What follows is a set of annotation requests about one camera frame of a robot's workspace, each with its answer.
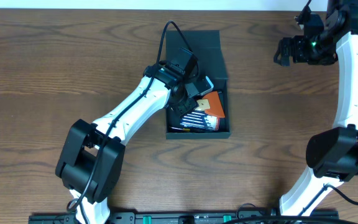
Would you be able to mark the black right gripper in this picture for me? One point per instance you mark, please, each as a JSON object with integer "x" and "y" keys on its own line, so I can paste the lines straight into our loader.
{"x": 299, "y": 42}

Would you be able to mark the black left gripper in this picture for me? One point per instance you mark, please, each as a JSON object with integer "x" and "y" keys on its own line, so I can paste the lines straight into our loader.
{"x": 194, "y": 101}

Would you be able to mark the black gift box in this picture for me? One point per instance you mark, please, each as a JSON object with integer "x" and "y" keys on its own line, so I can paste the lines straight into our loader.
{"x": 207, "y": 48}

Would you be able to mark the orange scraper wooden handle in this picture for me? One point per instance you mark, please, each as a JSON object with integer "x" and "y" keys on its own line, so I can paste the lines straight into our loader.
{"x": 211, "y": 105}

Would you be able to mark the blue precision screwdriver set case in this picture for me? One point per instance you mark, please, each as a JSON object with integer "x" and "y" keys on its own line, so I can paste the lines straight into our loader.
{"x": 200, "y": 120}

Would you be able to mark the black yellow screwdriver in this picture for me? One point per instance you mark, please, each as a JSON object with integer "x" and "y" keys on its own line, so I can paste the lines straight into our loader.
{"x": 185, "y": 130}

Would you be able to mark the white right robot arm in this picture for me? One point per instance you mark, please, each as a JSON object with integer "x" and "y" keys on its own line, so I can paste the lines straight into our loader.
{"x": 331, "y": 156}

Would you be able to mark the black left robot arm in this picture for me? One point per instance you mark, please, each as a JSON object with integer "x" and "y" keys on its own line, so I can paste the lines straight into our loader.
{"x": 91, "y": 159}

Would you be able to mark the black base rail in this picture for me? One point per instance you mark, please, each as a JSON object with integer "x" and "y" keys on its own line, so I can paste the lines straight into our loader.
{"x": 151, "y": 218}

